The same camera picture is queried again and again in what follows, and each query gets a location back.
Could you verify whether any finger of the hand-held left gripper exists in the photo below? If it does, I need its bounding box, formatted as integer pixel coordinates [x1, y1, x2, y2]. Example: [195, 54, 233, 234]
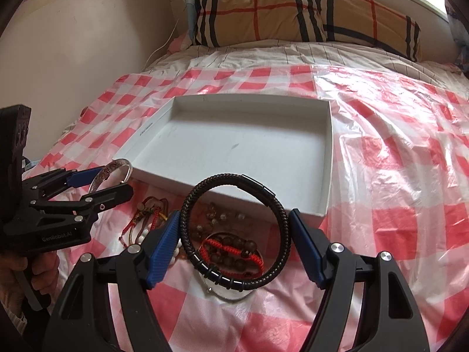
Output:
[31, 184, 135, 229]
[22, 166, 106, 201]

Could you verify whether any black braided leather bracelet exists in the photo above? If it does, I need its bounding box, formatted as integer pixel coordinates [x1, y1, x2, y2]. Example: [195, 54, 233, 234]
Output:
[180, 173, 293, 291]

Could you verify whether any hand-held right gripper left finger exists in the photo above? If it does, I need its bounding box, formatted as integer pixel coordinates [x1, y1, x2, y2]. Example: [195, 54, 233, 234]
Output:
[43, 210, 182, 352]

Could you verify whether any red gold braided cord bracelet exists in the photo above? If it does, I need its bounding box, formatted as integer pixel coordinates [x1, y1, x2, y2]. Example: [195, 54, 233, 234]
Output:
[134, 196, 171, 230]

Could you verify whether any clear floral bangle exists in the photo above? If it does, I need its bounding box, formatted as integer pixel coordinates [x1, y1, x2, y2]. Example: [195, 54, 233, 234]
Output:
[89, 158, 132, 194]

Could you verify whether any thin silver bangle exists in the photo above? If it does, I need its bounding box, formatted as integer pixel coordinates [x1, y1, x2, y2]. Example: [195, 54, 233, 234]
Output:
[203, 279, 254, 302]

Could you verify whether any brown bead bracelet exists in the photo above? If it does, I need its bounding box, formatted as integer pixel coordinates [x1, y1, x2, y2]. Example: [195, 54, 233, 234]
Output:
[200, 233, 262, 277]

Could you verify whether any person's left hand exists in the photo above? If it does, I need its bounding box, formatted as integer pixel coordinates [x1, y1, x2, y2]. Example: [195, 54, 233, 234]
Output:
[0, 252, 61, 323]

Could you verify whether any white blue patterned curtain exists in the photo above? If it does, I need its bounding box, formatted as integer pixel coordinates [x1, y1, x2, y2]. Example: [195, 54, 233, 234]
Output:
[173, 0, 206, 46]

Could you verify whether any white striped bedsheet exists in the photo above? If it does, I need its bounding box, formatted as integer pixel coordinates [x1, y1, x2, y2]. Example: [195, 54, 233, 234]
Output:
[141, 40, 466, 78]

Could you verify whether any tan plaid pillow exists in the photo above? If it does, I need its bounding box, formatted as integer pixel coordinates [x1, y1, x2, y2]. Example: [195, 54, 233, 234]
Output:
[289, 0, 422, 63]
[193, 0, 327, 48]

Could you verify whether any white cable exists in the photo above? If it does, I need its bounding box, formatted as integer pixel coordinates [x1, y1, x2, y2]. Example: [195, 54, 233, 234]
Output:
[144, 18, 181, 71]

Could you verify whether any small translucent bead bracelet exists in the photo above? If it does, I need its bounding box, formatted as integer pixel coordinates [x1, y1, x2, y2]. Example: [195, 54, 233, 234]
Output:
[196, 202, 250, 236]

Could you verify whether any white cardboard box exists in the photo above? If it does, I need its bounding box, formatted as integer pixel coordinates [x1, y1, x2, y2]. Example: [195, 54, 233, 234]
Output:
[118, 93, 335, 218]

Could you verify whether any red white checked plastic sheet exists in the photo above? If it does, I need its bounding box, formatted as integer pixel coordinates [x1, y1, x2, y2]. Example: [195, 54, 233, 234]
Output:
[22, 64, 469, 352]

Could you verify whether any white pearl bracelet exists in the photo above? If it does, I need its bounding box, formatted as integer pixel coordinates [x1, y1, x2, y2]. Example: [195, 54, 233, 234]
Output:
[137, 227, 182, 265]

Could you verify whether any red cord bracelet orange stone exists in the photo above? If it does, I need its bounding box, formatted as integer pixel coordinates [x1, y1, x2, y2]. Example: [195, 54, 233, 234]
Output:
[119, 205, 147, 249]

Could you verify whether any pink cloth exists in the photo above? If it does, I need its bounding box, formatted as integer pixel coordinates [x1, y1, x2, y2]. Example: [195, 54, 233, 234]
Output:
[166, 32, 193, 54]

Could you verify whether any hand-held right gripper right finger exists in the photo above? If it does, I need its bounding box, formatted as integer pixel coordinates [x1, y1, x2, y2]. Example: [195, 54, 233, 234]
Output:
[288, 208, 431, 352]

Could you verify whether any blue plastic bag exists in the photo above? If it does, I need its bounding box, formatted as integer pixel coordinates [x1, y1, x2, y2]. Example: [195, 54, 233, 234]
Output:
[448, 2, 469, 71]

